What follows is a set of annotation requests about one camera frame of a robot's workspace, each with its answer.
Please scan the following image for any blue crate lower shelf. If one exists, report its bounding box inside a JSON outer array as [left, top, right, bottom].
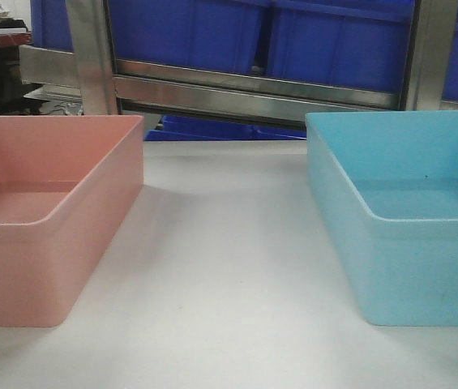
[[144, 115, 306, 142]]

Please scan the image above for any light blue plastic box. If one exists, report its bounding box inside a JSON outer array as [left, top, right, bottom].
[[306, 110, 458, 326]]

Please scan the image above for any blue crate upper left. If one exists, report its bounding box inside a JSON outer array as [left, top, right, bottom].
[[109, 1, 272, 74]]

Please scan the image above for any stainless steel shelf rack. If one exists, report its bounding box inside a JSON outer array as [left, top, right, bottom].
[[19, 1, 458, 129]]

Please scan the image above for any pink plastic box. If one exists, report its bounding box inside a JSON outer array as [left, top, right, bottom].
[[0, 115, 144, 327]]

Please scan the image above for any blue crate upper right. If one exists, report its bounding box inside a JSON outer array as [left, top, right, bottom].
[[265, 1, 414, 93]]

